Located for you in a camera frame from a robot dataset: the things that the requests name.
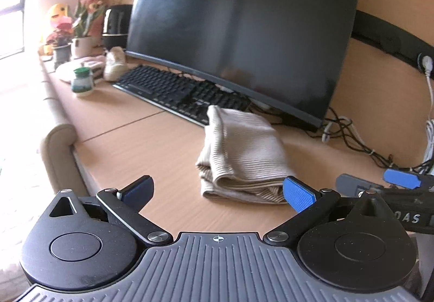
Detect beige striped knit sweater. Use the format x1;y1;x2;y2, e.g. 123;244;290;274
196;105;295;205

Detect beige chair back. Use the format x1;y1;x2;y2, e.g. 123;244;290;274
40;123;88;196

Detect black keyboard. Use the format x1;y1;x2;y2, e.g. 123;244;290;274
113;65;250;126

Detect green capped white bottle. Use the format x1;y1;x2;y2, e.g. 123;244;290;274
71;67;94;97

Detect beige plush toy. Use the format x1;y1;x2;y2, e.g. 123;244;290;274
103;46;129;82

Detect potted flowers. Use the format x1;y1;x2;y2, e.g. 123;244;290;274
44;0;106;69

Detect black curved monitor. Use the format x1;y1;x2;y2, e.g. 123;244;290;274
126;0;358;129

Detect yellow plush toy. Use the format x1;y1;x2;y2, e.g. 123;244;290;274
49;4;70;27

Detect black cable bundle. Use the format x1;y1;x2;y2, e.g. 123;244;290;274
304;106;434;176

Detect white power cable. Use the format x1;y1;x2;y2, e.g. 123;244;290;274
419;53;434;167

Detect black wall socket strip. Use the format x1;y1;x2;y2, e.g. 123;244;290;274
351;10;433;73

